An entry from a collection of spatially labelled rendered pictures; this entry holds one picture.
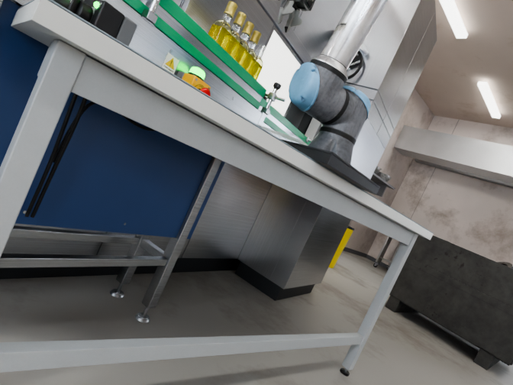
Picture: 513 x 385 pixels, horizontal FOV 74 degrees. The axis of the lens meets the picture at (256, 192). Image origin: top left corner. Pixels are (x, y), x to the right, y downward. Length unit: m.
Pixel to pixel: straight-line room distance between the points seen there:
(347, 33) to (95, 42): 0.66
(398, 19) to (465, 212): 5.64
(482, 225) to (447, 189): 0.94
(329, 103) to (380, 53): 1.33
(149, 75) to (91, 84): 0.09
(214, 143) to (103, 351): 0.49
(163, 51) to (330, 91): 0.45
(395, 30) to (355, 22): 1.33
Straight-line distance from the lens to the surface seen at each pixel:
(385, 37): 2.34
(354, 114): 1.05
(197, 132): 0.70
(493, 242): 7.41
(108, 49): 0.57
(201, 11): 1.42
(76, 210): 0.99
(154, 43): 0.95
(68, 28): 0.56
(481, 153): 6.83
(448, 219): 7.63
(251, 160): 0.79
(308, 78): 0.96
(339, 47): 1.01
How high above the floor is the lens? 0.66
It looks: 3 degrees down
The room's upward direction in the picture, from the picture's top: 25 degrees clockwise
